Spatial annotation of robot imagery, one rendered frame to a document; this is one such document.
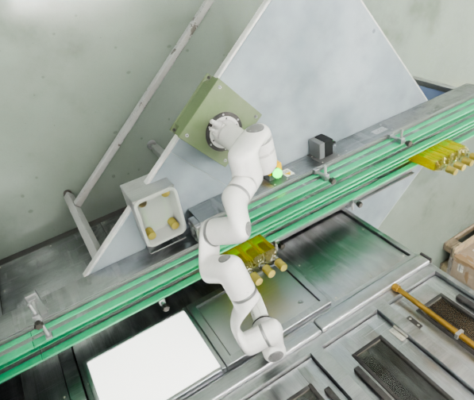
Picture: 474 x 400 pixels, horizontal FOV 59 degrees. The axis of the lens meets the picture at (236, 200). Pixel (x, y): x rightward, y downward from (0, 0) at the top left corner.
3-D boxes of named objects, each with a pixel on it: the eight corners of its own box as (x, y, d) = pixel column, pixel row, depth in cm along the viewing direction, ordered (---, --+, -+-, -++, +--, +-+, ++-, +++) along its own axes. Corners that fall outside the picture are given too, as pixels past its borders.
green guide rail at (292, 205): (208, 241, 175) (217, 251, 169) (207, 240, 174) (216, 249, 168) (481, 107, 235) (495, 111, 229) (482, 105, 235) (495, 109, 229)
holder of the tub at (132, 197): (144, 247, 176) (151, 257, 170) (125, 194, 161) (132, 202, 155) (181, 230, 182) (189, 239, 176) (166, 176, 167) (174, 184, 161)
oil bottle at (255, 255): (230, 245, 183) (256, 272, 167) (228, 235, 180) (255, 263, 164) (241, 240, 185) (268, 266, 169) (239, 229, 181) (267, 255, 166)
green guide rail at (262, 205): (204, 227, 170) (213, 237, 164) (204, 225, 170) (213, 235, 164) (483, 94, 231) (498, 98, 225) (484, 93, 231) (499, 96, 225)
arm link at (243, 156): (227, 203, 133) (213, 162, 124) (257, 159, 149) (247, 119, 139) (254, 206, 129) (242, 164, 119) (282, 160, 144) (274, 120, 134)
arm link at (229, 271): (271, 266, 130) (235, 267, 140) (244, 209, 123) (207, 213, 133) (246, 301, 119) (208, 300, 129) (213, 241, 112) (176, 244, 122)
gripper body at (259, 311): (275, 332, 146) (265, 309, 155) (272, 313, 140) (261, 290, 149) (255, 339, 145) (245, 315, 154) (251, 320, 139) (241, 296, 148)
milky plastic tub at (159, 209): (141, 238, 173) (148, 249, 166) (125, 194, 160) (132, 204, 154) (179, 221, 179) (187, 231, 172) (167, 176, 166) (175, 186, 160)
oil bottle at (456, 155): (418, 150, 223) (467, 171, 202) (419, 140, 220) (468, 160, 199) (425, 147, 225) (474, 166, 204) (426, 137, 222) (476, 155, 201)
